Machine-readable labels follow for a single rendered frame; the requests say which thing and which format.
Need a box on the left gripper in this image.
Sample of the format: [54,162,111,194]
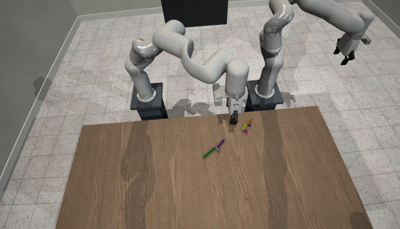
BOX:
[333,33,360,65]

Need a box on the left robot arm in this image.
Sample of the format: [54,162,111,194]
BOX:
[255,0,374,99]

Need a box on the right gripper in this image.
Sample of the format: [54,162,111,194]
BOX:
[226,95,244,125]

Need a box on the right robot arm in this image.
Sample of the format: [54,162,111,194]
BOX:
[124,20,249,106]

